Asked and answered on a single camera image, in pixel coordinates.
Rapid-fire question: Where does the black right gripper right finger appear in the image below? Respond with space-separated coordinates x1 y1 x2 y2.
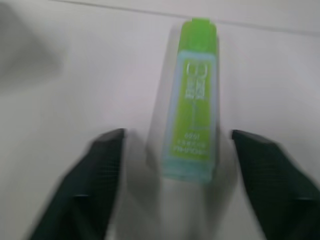
231 129 320 240

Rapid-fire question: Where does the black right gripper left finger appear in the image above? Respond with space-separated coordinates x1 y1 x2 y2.
26 128 126 240

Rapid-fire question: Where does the green highlighter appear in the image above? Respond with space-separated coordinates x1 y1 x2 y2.
161 17 219 185

